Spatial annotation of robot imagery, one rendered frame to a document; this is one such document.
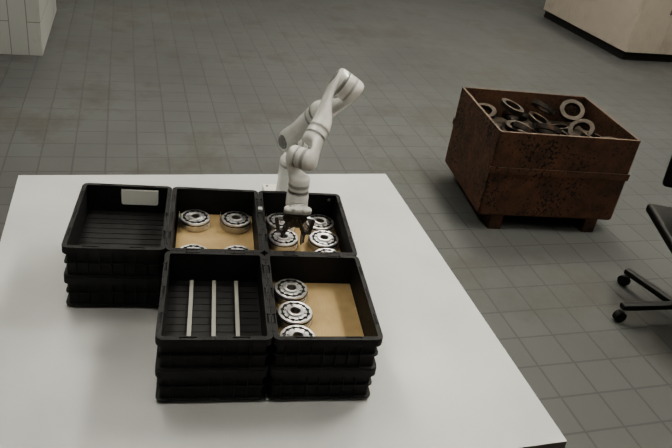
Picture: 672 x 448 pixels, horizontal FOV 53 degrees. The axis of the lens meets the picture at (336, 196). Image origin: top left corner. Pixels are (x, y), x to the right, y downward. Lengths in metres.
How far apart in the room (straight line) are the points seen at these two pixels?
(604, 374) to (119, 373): 2.35
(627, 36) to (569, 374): 6.44
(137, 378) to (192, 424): 0.23
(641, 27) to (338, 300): 7.64
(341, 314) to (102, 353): 0.70
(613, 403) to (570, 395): 0.20
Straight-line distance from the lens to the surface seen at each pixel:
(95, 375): 2.06
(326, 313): 2.08
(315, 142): 2.18
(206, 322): 2.01
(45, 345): 2.17
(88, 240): 2.36
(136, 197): 2.47
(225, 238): 2.36
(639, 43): 9.44
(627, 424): 3.39
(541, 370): 3.45
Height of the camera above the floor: 2.12
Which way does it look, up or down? 29 degrees down
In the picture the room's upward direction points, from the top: 9 degrees clockwise
